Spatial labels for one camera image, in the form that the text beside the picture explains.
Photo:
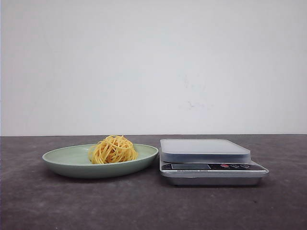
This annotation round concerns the yellow vermicelli noodle bundle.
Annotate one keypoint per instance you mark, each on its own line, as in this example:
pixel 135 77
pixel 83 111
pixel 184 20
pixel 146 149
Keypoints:
pixel 112 149

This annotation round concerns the silver digital kitchen scale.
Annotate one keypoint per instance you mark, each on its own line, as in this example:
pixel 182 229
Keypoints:
pixel 215 162

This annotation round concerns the light green plate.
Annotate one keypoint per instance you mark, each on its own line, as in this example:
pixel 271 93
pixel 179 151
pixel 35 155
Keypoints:
pixel 73 162

